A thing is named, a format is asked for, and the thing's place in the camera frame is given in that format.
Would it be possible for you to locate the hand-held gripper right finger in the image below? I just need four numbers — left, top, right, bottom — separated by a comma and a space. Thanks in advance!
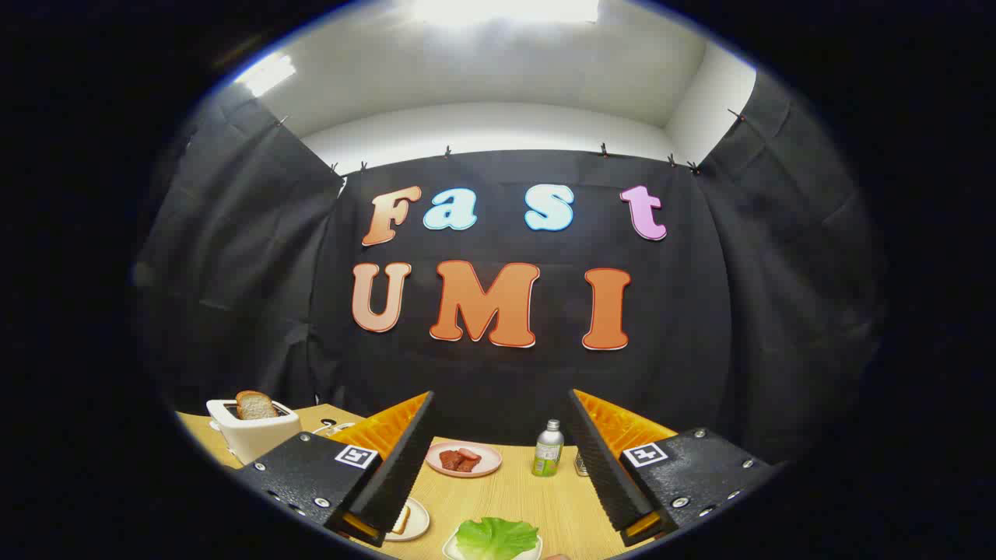
566, 389, 779, 547

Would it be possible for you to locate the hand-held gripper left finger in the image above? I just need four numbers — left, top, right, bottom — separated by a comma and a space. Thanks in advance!
233, 390, 435, 548

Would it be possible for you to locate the green lettuce leaf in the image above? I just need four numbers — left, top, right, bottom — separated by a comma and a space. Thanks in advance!
454, 517, 540, 560

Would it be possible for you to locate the toasted bread slice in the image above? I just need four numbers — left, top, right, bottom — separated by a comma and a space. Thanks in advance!
236, 390, 279, 421

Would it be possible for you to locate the round white plate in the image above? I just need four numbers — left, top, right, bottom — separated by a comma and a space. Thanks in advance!
385, 498, 430, 542

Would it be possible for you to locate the green and silver bottle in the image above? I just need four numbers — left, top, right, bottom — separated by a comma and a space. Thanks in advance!
532, 419, 565, 478

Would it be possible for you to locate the white curved dish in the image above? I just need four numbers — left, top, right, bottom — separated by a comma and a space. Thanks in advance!
442, 529, 544, 560

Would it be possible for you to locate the pink plate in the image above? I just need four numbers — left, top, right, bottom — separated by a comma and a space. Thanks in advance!
426, 441, 503, 478

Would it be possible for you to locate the black backdrop cloth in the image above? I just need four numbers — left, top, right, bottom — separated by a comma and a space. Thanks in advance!
132, 70, 888, 467

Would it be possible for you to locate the white toaster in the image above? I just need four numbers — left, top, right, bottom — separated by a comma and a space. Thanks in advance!
206, 397, 302, 466

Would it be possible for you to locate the small ceiling light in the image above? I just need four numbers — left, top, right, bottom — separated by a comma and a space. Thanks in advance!
233, 53, 296, 98

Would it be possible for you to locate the wide ceiling light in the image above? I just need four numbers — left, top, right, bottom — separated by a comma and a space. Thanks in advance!
409, 0, 600, 26

